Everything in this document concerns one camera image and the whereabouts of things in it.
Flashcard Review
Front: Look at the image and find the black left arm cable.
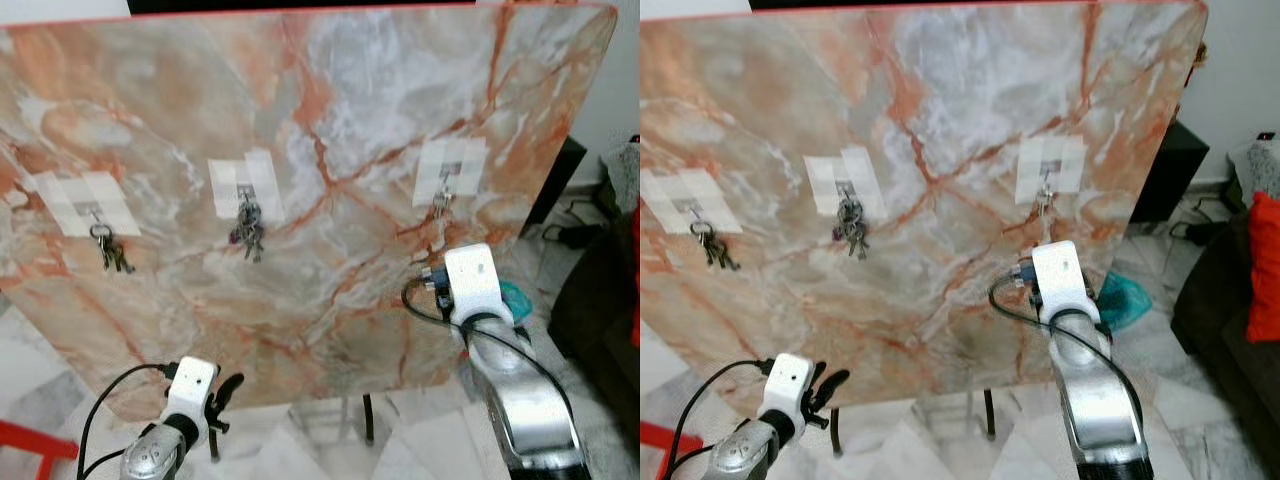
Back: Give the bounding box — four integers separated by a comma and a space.
665, 358, 776, 480
78, 362, 181, 480

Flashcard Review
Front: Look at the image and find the dark sofa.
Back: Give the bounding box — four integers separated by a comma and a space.
1170, 215, 1280, 421
548, 200, 641, 441

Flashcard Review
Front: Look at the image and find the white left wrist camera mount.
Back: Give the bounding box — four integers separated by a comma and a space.
760, 353, 813, 421
165, 357, 219, 426

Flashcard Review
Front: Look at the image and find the black low console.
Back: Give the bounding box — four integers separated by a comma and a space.
520, 135, 589, 226
1130, 120, 1211, 223

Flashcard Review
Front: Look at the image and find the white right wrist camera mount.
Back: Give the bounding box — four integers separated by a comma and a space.
442, 243, 513, 326
1030, 240, 1101, 323

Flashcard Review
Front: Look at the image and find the small ringed key bunch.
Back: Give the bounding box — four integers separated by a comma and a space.
690, 220, 743, 273
88, 222, 136, 275

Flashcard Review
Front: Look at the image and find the red plastic stool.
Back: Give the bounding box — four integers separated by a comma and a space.
0, 420, 79, 480
640, 422, 673, 471

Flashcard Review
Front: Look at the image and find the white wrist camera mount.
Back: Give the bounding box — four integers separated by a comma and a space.
442, 243, 513, 326
1030, 240, 1101, 323
760, 353, 813, 421
165, 357, 219, 426

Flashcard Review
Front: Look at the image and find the marble pattern folding table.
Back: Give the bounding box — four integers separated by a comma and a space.
0, 3, 619, 463
640, 0, 1209, 461

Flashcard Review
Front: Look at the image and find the lace covered side table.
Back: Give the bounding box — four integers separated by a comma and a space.
1225, 135, 1280, 201
600, 140, 641, 216

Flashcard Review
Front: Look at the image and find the orange bin teal liner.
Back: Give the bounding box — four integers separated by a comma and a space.
500, 280, 533, 323
1098, 270, 1153, 329

